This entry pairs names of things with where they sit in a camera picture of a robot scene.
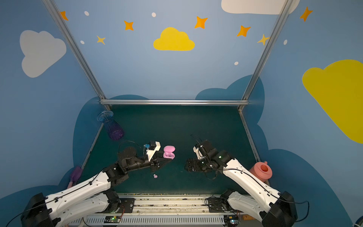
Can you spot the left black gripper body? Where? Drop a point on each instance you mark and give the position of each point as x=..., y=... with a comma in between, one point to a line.
x=154, y=164

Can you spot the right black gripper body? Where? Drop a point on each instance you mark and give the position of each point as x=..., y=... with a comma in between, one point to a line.
x=197, y=163

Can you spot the pink earbud charging case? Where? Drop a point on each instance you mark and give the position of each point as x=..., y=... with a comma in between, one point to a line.
x=169, y=152

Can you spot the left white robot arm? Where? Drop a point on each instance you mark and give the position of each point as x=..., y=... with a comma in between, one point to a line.
x=94, y=195

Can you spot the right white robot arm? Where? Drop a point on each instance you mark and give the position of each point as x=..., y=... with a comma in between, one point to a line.
x=264, y=203

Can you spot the purple ribbed glass vase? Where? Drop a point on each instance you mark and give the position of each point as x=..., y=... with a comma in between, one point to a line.
x=114, y=130

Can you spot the pink toy watering can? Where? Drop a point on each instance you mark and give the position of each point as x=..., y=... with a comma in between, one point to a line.
x=262, y=171

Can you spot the right green circuit board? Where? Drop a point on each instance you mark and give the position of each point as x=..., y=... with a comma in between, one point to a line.
x=231, y=221

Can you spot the green circuit board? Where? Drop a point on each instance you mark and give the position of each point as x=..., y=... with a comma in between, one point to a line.
x=112, y=219
x=231, y=221

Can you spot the left green circuit board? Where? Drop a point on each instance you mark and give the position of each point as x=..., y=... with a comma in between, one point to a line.
x=112, y=219

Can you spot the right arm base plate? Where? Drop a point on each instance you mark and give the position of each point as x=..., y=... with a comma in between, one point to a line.
x=217, y=205

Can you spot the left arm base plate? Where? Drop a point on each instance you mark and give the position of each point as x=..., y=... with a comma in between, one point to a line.
x=124, y=205

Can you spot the front aluminium rail bed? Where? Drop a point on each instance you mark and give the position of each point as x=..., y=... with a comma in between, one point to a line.
x=177, y=210

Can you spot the aluminium back frame rail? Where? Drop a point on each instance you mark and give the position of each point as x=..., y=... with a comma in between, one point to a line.
x=135, y=102

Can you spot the aluminium left frame post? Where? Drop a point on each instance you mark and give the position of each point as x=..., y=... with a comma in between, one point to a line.
x=61, y=24

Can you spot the aluminium frame post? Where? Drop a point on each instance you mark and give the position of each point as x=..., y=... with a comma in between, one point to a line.
x=276, y=30
x=61, y=24

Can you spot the aluminium right frame post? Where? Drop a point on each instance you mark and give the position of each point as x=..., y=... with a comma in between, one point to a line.
x=276, y=30

